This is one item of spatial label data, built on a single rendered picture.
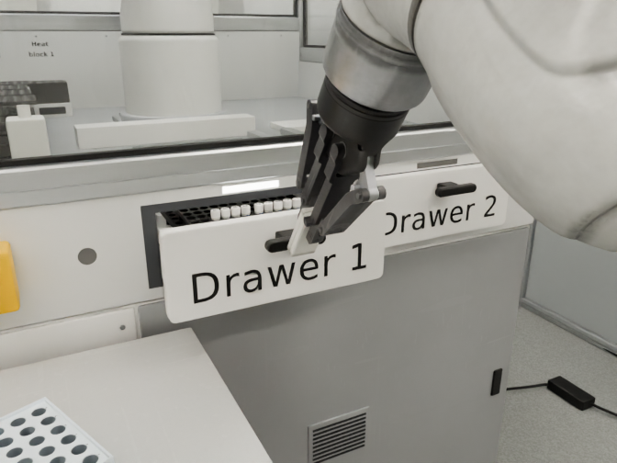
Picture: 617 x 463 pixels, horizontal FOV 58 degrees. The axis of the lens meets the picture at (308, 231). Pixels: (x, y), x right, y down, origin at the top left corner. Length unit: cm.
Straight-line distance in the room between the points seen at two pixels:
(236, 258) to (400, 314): 40
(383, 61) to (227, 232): 31
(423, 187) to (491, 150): 60
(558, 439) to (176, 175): 148
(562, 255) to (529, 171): 219
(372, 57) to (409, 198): 48
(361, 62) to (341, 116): 6
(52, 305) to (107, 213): 13
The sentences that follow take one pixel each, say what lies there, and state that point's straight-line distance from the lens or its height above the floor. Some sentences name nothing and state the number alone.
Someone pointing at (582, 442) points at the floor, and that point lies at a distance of 192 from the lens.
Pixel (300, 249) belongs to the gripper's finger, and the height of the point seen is 91.
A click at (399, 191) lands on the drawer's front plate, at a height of 91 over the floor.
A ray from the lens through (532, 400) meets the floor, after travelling 203.
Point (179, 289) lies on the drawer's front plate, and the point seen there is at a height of 86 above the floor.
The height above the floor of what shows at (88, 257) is 87.
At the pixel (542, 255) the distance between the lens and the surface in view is 251.
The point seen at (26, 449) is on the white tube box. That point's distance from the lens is 57.
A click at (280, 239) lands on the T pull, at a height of 91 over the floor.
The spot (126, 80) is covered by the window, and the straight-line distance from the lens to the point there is 71.
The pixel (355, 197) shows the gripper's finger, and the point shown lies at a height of 100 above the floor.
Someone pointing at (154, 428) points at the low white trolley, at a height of 76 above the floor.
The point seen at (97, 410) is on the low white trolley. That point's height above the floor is 76.
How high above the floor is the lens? 113
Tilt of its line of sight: 20 degrees down
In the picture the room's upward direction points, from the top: straight up
